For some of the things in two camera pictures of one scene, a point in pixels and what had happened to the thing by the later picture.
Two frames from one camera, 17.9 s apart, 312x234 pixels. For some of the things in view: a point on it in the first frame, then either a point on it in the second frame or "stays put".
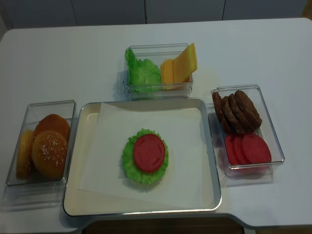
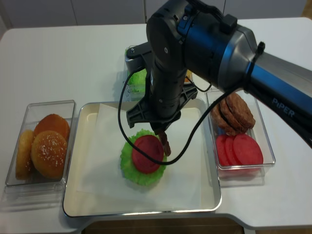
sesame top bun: (49, 152) stays put
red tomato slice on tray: (149, 152) stays put
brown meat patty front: (248, 110) -> (240, 111)
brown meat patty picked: (217, 100) -> (164, 138)
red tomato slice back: (229, 140) -> (223, 157)
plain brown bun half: (53, 122) stays put
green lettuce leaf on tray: (129, 167) stays put
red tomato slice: (239, 149) -> (229, 149)
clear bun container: (41, 154) stays put
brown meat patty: (243, 125) -> (233, 123)
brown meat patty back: (234, 124) -> (219, 118)
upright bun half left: (25, 169) stays put
